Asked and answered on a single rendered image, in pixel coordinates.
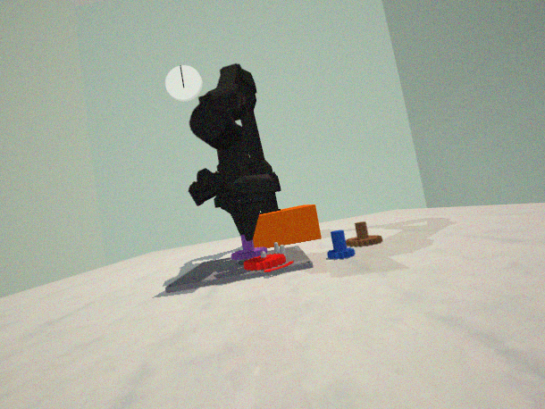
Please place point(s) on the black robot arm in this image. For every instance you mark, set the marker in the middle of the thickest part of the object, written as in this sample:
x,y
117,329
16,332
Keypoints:
x,y
213,121

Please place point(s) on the brown gear with hub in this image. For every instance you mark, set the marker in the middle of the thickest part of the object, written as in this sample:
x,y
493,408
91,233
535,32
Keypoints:
x,y
363,238

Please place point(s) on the red gear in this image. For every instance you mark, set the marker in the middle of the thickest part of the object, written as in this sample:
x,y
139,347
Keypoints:
x,y
258,263

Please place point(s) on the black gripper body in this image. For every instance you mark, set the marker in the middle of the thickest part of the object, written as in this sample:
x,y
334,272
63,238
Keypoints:
x,y
243,184

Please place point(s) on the blue gear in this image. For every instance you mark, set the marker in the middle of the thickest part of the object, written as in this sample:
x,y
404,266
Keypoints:
x,y
340,250

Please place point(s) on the purple gear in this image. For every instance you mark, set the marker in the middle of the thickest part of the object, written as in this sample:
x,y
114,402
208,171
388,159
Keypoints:
x,y
249,251

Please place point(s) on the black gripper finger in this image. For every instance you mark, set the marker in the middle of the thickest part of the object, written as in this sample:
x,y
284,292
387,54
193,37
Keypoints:
x,y
234,216
248,212

